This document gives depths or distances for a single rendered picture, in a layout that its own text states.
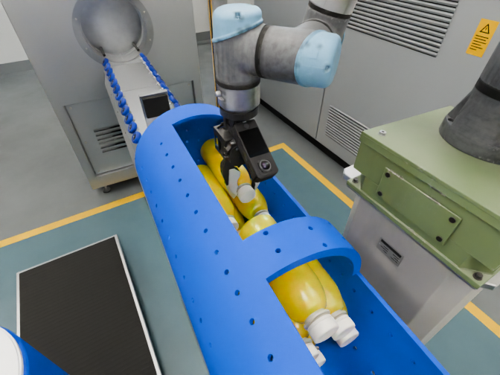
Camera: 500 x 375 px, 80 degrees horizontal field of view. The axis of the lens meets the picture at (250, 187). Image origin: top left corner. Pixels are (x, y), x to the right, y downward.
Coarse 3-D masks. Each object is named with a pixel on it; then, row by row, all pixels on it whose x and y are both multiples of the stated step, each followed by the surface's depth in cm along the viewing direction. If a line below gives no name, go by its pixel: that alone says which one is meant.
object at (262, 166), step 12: (252, 120) 55; (240, 132) 53; (252, 132) 54; (240, 144) 53; (252, 144) 53; (264, 144) 54; (252, 156) 52; (264, 156) 53; (252, 168) 52; (264, 168) 52; (276, 168) 53; (264, 180) 53
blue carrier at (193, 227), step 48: (144, 144) 65; (192, 144) 75; (144, 192) 65; (192, 192) 49; (288, 192) 66; (192, 240) 45; (240, 240) 41; (288, 240) 40; (336, 240) 42; (192, 288) 43; (240, 288) 37; (240, 336) 34; (288, 336) 32; (384, 336) 48
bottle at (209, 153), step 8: (208, 144) 74; (200, 152) 76; (208, 152) 73; (216, 152) 71; (208, 160) 72; (216, 160) 70; (216, 168) 69; (240, 168) 67; (216, 176) 70; (240, 176) 66; (248, 176) 67; (224, 184) 67; (240, 184) 66; (248, 184) 66
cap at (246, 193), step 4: (240, 188) 65; (244, 188) 64; (248, 188) 64; (252, 188) 65; (240, 192) 64; (244, 192) 64; (248, 192) 64; (252, 192) 65; (240, 196) 64; (244, 196) 65; (248, 196) 65; (252, 196) 66; (240, 200) 65; (244, 200) 65; (248, 200) 66
